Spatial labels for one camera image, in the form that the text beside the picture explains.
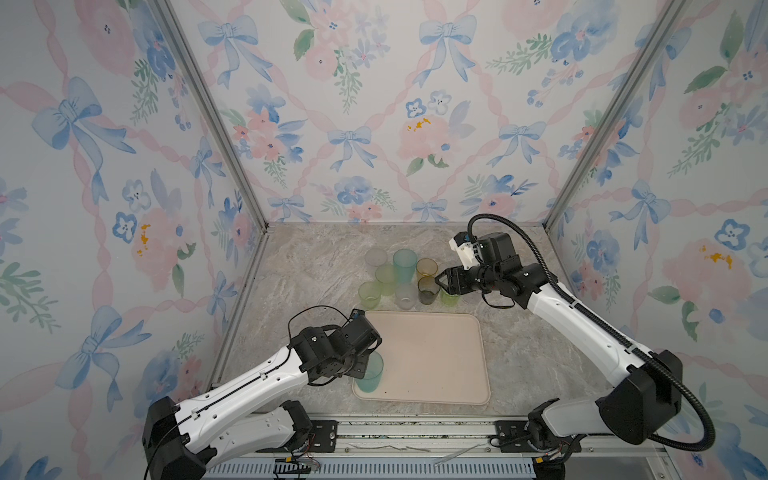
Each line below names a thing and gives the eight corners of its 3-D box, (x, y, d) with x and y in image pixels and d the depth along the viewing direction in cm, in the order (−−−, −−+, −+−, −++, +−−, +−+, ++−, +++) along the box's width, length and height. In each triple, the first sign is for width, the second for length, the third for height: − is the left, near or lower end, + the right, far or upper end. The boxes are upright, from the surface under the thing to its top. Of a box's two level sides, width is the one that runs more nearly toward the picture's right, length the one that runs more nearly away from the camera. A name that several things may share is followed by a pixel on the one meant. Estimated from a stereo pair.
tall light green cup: (375, 295, 101) (375, 283, 95) (376, 276, 106) (375, 264, 100) (396, 295, 101) (396, 283, 95) (395, 276, 106) (396, 264, 100)
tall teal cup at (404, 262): (393, 285, 105) (394, 265, 96) (393, 268, 109) (394, 248, 101) (414, 285, 105) (417, 265, 96) (413, 268, 109) (415, 248, 101)
